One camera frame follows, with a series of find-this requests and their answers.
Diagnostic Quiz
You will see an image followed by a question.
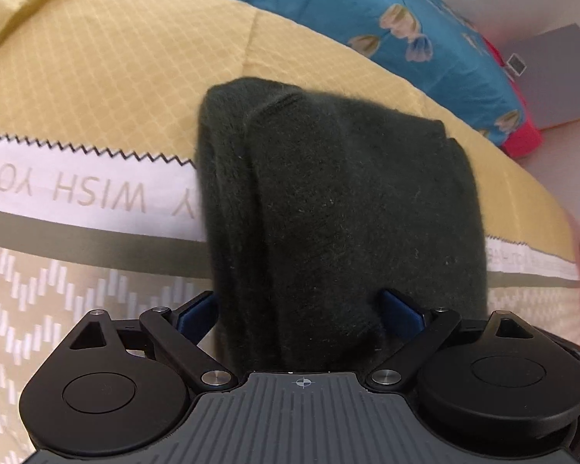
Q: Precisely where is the white digital clock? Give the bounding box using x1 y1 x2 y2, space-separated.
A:
507 53 529 78

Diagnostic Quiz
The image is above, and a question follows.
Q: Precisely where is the grey board with wooden edge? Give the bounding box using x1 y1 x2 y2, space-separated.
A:
504 23 580 130

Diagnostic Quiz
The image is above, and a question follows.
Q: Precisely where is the blue floral pillow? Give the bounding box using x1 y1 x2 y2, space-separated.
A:
155 0 527 147

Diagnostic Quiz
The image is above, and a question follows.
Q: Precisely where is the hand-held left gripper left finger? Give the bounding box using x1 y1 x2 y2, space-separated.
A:
69 291 239 391

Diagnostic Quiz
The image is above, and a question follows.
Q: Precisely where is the yellow beige patterned bedspread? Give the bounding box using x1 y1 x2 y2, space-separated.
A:
0 0 580 464

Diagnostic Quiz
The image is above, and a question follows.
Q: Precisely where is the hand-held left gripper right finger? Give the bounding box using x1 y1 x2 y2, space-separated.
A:
366 288 541 393

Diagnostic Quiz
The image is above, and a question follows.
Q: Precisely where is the dark green knit sweater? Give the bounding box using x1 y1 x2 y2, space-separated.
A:
193 76 489 379

